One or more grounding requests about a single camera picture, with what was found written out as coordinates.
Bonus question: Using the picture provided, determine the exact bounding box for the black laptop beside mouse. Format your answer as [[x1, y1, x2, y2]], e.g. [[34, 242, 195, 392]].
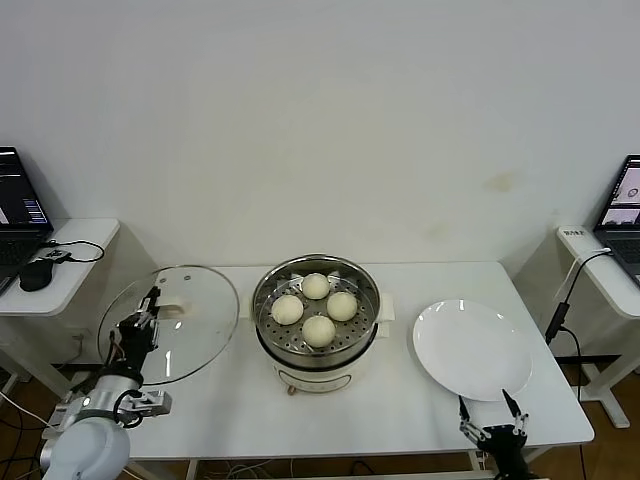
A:
[[0, 145, 55, 296]]

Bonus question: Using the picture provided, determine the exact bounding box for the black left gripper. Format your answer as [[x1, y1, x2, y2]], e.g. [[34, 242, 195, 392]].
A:
[[112, 285, 162, 374]]

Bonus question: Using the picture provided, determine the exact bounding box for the black cable with hub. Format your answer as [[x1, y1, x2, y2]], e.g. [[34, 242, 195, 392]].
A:
[[39, 238, 107, 265]]

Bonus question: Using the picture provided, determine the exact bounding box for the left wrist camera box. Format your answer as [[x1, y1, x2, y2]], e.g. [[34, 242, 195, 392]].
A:
[[128, 391, 174, 417]]

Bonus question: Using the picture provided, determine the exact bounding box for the round glass pot lid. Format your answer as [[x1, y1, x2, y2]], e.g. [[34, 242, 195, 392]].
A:
[[97, 264, 240, 386]]

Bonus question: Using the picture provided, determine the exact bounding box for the white thin cable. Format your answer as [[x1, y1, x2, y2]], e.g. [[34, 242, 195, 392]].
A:
[[553, 246, 610, 303]]

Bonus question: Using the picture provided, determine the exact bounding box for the black computer mouse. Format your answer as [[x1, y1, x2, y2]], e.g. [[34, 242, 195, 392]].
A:
[[19, 259, 55, 292]]

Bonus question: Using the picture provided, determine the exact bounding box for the black cable with adapter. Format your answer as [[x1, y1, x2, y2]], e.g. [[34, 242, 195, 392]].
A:
[[544, 249, 614, 401]]

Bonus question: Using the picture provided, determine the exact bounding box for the white steamed baozi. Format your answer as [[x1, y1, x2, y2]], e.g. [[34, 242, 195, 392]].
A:
[[326, 291, 359, 322], [302, 314, 337, 348], [271, 294, 305, 325], [302, 272, 331, 300]]

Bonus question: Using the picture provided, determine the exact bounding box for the white round plate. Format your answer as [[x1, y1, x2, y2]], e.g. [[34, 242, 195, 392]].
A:
[[412, 298, 534, 402]]

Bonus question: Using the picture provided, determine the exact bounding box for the grey laptop with cables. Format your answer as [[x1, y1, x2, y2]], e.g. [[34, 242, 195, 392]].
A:
[[592, 153, 640, 287]]

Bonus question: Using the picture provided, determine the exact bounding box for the stainless steel steamer basket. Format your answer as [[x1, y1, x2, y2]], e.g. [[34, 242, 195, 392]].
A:
[[251, 253, 382, 357]]

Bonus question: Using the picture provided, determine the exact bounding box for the cream electric cooker base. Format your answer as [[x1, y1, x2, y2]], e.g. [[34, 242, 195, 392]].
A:
[[238, 289, 397, 396]]

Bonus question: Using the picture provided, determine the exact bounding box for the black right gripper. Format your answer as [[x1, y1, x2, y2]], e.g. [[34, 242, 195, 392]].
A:
[[457, 388, 531, 480]]

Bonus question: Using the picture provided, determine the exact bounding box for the white side table with mouse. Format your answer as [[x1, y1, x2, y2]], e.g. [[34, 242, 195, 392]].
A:
[[0, 217, 160, 426]]

